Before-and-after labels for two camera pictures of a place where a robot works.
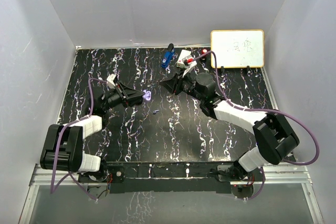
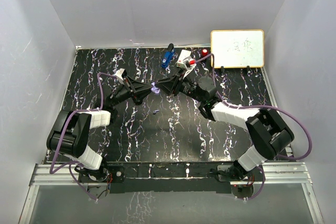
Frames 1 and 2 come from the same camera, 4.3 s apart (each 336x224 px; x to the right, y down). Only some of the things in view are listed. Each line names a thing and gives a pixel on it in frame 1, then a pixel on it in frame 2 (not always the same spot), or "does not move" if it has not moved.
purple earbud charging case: [148, 95] → [154, 88]
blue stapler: [168, 56] does not move
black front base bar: [167, 177] does not move
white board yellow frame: [238, 49] does not move
